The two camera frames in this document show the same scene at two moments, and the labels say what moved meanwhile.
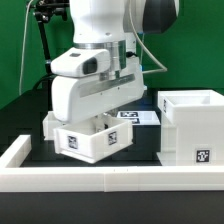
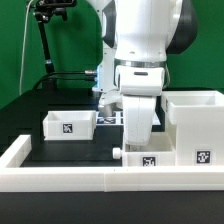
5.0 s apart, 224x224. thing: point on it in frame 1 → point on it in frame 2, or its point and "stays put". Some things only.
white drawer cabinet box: (192, 128) stays put
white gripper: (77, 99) → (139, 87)
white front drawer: (90, 138) → (160, 151)
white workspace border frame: (15, 178) stays put
